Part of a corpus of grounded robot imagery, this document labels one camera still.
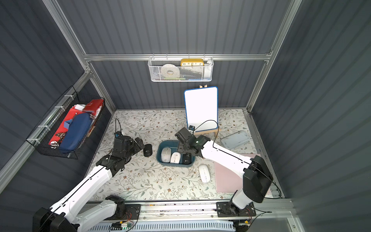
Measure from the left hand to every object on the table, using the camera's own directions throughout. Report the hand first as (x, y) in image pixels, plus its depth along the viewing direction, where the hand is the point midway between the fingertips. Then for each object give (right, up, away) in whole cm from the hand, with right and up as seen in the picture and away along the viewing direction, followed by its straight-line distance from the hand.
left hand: (136, 143), depth 81 cm
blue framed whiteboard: (+38, +21, +7) cm, 44 cm away
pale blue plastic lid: (+62, +1, +15) cm, 63 cm away
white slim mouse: (+39, -19, +3) cm, 44 cm away
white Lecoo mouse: (+22, -10, +9) cm, 26 cm away
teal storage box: (+20, -4, +17) cm, 26 cm away
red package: (-24, +21, -1) cm, 32 cm away
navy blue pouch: (-24, +8, -12) cm, 28 cm away
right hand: (+28, -1, +1) cm, 28 cm away
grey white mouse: (+15, -9, +10) cm, 20 cm away
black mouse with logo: (+29, -11, +10) cm, 33 cm away
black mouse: (+3, -7, +12) cm, 14 cm away
